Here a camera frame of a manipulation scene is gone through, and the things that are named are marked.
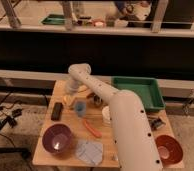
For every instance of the green plastic tray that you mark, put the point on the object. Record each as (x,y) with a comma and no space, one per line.
(146,88)

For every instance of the orange carrot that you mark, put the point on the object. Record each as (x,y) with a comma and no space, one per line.
(91,129)

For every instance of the blue cup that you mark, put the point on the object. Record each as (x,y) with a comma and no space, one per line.
(80,108)

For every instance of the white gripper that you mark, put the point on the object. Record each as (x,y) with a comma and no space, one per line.
(71,86)

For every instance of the purple bowl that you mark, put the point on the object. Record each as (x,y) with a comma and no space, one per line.
(57,139)

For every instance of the grey-blue cloth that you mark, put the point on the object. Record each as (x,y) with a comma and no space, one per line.
(90,152)

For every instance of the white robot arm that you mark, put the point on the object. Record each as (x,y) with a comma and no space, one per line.
(133,137)

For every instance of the red-brown bowl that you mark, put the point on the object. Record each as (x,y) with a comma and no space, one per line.
(170,150)

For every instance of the white cup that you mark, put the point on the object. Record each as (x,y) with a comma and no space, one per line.
(106,115)

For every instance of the small metal clip object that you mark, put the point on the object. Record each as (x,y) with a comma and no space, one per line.
(156,123)

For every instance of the black rectangular block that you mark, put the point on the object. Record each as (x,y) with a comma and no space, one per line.
(57,111)

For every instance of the background green tray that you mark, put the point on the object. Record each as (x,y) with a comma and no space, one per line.
(53,19)

